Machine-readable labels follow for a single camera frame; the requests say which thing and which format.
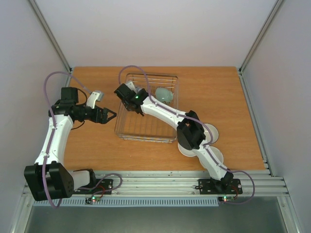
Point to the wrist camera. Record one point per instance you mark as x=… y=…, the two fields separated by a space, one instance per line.
x=95 y=96
x=131 y=85

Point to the circuit board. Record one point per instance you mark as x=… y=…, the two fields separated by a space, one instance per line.
x=226 y=199
x=92 y=200

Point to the metal wire dish rack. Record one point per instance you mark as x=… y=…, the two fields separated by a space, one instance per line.
x=155 y=124

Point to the teal ceramic bowl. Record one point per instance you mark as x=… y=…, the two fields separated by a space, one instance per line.
x=163 y=95

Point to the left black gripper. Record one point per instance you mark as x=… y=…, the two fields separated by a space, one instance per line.
x=104 y=120

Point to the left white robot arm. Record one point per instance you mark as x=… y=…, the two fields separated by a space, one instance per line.
x=47 y=178

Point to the left circuit board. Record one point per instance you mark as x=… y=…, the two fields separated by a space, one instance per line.
x=92 y=200

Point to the grey slotted cable duct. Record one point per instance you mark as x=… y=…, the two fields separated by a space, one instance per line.
x=144 y=202

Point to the white bowl black outside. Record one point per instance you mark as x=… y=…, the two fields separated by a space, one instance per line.
x=212 y=132

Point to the white bowl front right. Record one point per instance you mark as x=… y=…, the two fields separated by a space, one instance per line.
x=217 y=156

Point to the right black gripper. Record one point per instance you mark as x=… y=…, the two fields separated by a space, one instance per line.
x=132 y=107

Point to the aluminium rail frame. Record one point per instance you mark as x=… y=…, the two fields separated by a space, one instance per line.
x=172 y=183

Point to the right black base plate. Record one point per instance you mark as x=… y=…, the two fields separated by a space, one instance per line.
x=211 y=186

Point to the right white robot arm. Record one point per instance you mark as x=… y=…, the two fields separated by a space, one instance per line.
x=192 y=134

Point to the right circuit board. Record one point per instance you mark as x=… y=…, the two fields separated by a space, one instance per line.
x=226 y=199

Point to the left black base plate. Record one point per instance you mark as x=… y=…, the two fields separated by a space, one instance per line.
x=106 y=184

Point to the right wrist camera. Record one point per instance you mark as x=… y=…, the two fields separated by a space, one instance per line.
x=131 y=85

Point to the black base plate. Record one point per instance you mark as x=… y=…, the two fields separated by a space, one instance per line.
x=211 y=186
x=106 y=184

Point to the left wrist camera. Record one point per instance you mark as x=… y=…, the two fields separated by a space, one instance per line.
x=95 y=96

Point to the white bowl left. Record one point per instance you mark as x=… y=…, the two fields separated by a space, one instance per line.
x=185 y=152

